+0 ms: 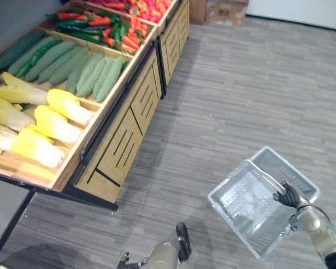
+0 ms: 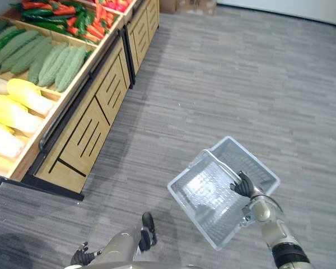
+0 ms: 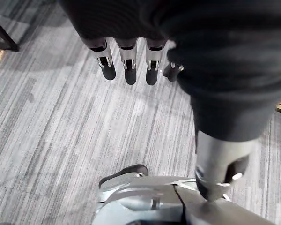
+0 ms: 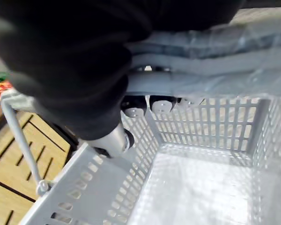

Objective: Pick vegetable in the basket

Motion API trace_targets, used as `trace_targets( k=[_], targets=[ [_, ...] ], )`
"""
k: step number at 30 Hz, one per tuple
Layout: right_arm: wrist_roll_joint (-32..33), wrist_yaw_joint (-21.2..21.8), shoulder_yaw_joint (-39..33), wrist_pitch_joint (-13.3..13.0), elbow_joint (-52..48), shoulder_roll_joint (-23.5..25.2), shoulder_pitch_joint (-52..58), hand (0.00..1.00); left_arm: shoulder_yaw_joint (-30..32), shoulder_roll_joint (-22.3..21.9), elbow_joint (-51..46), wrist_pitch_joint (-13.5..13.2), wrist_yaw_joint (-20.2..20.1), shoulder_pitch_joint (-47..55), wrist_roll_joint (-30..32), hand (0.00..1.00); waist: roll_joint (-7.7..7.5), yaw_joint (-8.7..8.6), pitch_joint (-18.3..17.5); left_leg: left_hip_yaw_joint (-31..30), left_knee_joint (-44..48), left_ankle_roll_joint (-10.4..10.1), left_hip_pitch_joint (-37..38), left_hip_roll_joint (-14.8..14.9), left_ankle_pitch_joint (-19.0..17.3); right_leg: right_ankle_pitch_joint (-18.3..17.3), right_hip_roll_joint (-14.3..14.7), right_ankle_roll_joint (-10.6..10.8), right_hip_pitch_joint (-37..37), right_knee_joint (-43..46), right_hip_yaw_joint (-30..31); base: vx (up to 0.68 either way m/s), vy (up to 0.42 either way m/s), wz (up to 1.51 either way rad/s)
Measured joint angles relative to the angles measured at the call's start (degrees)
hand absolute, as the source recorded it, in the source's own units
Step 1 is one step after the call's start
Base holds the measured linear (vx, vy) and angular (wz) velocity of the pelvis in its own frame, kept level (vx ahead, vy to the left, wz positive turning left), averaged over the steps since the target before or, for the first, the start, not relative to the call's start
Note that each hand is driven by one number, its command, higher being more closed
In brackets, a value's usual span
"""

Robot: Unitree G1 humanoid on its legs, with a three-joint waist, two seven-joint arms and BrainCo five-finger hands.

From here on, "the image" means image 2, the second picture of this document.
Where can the large wooden produce stand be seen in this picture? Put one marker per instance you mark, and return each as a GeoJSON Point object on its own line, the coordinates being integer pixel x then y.
{"type": "Point", "coordinates": [84, 140]}

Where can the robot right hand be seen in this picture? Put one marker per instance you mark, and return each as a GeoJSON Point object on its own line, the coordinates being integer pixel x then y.
{"type": "Point", "coordinates": [244, 187]}

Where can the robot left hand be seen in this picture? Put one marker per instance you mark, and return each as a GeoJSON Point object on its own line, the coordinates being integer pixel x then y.
{"type": "Point", "coordinates": [81, 257]}

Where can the grey plastic shopping basket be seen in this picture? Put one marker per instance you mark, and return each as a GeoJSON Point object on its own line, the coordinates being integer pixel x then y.
{"type": "Point", "coordinates": [212, 193]}

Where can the small brown cardboard box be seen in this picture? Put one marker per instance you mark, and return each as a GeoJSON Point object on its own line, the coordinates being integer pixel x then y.
{"type": "Point", "coordinates": [168, 6]}

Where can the dark robot foot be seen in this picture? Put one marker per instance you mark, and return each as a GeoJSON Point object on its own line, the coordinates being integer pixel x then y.
{"type": "Point", "coordinates": [149, 224]}

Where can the small wooden produce stand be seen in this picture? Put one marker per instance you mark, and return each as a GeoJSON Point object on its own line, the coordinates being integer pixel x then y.
{"type": "Point", "coordinates": [141, 33]}

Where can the large brown cardboard box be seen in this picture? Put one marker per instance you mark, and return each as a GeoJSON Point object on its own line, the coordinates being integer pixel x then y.
{"type": "Point", "coordinates": [197, 7]}

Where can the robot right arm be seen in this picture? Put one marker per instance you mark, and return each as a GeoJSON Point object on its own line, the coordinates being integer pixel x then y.
{"type": "Point", "coordinates": [271, 221]}

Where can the orange carrot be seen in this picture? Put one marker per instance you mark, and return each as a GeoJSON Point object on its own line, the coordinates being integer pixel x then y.
{"type": "Point", "coordinates": [35, 4]}
{"type": "Point", "coordinates": [95, 31]}
{"type": "Point", "coordinates": [72, 30]}
{"type": "Point", "coordinates": [64, 10]}

